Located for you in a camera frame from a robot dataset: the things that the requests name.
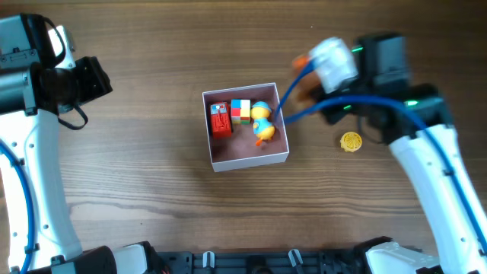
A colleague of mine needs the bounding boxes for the yellow perforated ball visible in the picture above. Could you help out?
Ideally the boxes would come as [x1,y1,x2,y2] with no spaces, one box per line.
[340,132,363,152]

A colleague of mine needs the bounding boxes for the brown plush toy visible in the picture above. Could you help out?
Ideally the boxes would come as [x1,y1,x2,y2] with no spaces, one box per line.
[291,53,324,103]

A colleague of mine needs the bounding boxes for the yellow duck toy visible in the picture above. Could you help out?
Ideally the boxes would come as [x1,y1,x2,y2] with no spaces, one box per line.
[250,101,275,146]

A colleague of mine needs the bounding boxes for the white box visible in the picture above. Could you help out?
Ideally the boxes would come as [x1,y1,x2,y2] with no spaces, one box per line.
[202,83,289,172]

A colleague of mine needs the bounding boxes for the multicolour puzzle cube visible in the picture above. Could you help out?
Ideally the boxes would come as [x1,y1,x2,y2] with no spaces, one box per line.
[231,99,250,124]

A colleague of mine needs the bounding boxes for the red toy block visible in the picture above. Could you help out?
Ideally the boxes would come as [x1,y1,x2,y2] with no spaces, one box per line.
[210,102,232,139]

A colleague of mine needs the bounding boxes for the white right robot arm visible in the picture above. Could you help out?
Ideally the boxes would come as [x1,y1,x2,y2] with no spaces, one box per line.
[298,84,486,273]

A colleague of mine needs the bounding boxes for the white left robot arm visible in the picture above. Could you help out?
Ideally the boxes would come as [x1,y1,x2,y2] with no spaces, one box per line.
[1,57,170,273]

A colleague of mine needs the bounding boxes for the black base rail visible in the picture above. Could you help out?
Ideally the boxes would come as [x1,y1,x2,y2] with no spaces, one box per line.
[158,249,371,274]

